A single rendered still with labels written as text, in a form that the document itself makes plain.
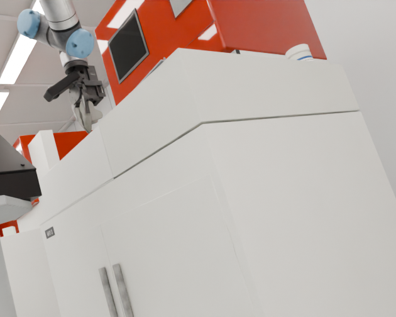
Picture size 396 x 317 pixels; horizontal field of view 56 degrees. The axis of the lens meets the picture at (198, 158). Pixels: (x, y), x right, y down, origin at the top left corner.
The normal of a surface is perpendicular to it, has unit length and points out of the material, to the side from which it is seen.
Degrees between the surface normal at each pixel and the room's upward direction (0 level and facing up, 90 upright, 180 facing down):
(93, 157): 90
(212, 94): 90
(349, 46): 90
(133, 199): 90
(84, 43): 134
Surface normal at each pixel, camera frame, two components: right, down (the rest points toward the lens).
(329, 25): -0.73, 0.12
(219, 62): 0.61, -0.32
